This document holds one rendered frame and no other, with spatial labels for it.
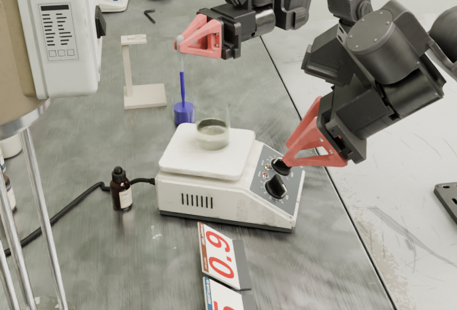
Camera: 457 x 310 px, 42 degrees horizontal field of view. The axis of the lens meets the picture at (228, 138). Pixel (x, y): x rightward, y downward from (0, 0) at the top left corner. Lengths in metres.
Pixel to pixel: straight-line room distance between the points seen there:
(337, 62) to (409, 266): 0.30
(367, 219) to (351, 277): 0.12
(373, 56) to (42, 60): 0.39
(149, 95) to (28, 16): 0.85
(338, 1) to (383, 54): 0.65
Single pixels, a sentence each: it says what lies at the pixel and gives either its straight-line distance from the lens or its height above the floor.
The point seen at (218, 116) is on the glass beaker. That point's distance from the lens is 0.81.
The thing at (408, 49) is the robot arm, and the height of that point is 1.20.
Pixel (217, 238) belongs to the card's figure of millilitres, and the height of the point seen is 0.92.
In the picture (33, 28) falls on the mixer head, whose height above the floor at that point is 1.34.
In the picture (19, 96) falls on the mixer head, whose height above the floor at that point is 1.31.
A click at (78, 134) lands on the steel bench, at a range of 1.09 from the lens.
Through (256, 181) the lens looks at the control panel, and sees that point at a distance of 0.84.
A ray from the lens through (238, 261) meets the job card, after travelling 0.80.
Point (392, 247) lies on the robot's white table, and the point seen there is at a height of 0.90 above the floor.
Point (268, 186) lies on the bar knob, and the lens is 0.84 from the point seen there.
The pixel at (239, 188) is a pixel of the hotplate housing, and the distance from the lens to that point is 0.82.
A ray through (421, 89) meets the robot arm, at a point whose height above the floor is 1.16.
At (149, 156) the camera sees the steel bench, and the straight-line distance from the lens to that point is 1.01.
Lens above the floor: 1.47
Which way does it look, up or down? 33 degrees down
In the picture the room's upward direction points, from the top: straight up
